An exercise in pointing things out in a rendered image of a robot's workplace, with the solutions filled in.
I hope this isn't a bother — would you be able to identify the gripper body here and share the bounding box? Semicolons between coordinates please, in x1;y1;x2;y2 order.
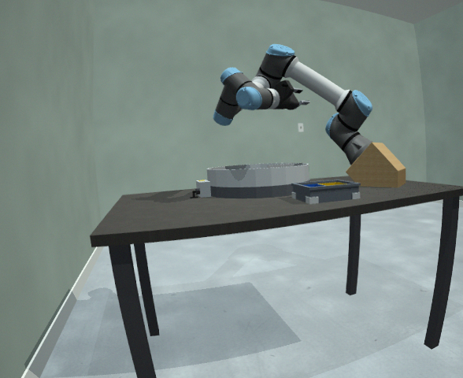
266;80;299;109

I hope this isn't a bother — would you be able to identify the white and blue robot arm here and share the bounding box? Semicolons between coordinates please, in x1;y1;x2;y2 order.
213;44;373;165

